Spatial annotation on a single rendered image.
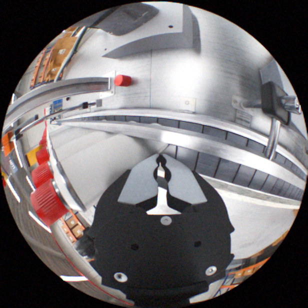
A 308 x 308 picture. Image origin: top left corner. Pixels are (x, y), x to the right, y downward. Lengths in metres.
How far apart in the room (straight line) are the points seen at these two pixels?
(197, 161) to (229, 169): 0.06
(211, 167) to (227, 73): 0.18
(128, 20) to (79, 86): 0.21
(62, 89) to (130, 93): 0.19
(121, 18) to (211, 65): 0.21
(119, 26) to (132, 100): 0.22
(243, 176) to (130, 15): 0.38
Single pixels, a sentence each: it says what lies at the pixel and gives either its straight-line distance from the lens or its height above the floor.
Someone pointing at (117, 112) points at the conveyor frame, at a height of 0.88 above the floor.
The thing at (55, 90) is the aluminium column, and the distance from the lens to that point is 0.30.
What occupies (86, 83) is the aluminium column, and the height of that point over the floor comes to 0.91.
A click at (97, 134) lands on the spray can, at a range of 0.15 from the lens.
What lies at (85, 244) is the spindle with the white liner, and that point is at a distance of 0.37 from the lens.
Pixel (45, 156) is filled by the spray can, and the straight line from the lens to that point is 0.23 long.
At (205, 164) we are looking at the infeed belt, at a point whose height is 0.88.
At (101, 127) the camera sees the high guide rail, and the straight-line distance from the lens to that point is 0.16.
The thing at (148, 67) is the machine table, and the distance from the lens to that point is 0.27.
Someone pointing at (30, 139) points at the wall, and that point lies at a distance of 8.16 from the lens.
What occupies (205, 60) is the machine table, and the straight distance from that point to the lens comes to 0.24.
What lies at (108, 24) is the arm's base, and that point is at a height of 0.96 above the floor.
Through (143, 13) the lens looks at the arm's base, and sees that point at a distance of 0.29.
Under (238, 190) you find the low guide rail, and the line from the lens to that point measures 0.18.
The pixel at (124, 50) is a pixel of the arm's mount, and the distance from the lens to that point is 0.31.
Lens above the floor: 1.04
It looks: 50 degrees down
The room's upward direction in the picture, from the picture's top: 128 degrees counter-clockwise
